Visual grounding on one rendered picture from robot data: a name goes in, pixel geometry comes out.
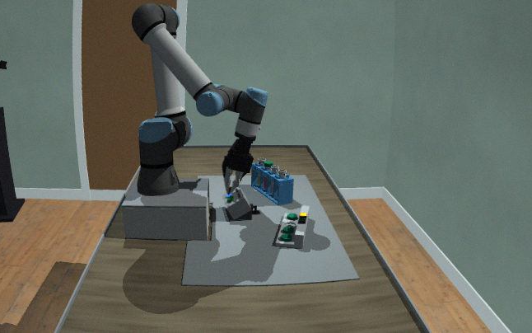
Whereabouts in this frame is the blue four-tube rack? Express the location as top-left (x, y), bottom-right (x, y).
top-left (251, 163), bottom-right (294, 205)

